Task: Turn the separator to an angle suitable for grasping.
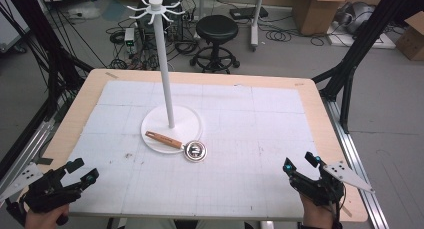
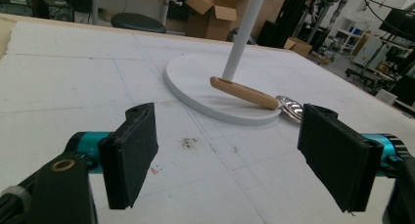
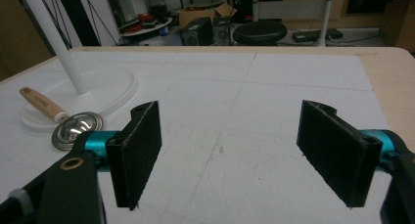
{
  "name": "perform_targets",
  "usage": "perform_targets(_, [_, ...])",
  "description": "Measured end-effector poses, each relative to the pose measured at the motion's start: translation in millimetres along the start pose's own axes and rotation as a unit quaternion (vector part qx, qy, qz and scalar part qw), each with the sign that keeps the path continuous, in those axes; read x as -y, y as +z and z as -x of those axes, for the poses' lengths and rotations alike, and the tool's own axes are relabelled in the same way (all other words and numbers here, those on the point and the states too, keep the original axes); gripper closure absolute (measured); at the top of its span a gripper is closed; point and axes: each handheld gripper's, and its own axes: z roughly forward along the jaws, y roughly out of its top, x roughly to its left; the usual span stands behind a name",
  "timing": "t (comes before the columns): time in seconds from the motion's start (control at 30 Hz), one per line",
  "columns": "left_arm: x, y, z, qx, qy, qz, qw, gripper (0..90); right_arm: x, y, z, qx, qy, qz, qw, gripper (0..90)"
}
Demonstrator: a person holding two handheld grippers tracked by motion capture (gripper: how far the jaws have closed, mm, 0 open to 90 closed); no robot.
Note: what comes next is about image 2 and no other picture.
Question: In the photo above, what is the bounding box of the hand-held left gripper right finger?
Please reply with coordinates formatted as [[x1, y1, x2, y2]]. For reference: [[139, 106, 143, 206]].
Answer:
[[297, 103, 385, 213]]

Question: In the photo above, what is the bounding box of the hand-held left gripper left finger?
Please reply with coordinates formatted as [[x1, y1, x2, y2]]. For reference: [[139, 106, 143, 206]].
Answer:
[[97, 102, 160, 210]]

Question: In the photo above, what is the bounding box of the wooden handled metal spoon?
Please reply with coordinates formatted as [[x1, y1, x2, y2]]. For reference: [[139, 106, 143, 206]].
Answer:
[[209, 75, 304, 124]]

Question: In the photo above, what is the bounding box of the white round base stand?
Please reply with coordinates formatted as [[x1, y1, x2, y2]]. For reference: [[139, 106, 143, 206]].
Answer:
[[163, 0, 283, 126]]

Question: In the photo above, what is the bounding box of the small cardboard box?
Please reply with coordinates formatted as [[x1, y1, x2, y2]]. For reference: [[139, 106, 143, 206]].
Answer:
[[283, 36, 313, 58]]

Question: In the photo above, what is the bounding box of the white shelf unit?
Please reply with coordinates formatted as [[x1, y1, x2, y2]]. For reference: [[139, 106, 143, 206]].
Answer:
[[336, 17, 373, 56]]

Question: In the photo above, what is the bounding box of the black round stool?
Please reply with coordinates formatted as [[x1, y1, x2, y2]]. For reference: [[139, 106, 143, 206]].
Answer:
[[110, 12, 167, 34]]

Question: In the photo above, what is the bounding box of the black monitor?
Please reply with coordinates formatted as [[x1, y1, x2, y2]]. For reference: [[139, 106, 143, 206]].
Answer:
[[379, 8, 415, 39]]

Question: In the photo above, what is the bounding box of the open cardboard box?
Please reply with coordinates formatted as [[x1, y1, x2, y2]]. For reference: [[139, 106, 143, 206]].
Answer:
[[185, 0, 254, 42]]

